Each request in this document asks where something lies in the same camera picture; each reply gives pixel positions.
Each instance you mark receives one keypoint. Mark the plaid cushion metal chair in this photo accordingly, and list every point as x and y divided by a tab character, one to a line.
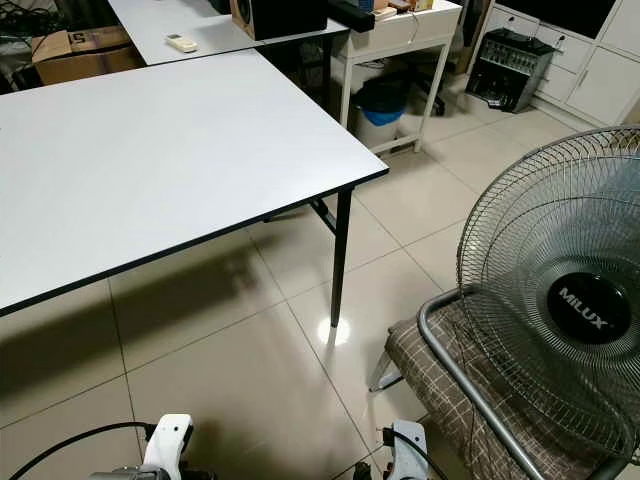
450	390

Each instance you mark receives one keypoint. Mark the metal cage fan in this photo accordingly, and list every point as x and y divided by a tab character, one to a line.
588	310

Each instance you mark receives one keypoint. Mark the white folding table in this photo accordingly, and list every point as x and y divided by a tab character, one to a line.
160	160

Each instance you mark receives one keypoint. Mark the white bin blue lid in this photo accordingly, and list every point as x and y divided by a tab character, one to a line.
380	115

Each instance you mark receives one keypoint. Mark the black electronic machine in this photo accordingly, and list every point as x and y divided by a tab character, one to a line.
510	65

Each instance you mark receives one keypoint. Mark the white desk with drawer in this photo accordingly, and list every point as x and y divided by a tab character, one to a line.
400	40

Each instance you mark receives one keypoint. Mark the white remote control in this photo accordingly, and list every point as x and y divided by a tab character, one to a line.
182	43

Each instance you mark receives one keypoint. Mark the brown cardboard box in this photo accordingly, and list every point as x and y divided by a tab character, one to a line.
85	55

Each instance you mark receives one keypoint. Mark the white drawer cabinet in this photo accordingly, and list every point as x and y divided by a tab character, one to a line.
610	85

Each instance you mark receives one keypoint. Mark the white side table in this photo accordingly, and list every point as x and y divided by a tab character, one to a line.
200	20

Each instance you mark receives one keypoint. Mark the black sound bar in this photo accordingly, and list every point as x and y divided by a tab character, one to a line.
355	12

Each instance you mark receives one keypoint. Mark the wooden black speaker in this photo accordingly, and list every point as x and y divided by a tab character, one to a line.
280	18

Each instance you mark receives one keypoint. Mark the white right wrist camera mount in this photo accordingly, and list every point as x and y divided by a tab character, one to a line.
408	450

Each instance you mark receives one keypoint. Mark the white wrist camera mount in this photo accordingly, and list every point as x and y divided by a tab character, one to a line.
408	450
172	440

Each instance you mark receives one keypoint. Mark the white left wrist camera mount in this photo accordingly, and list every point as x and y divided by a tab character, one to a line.
172	440

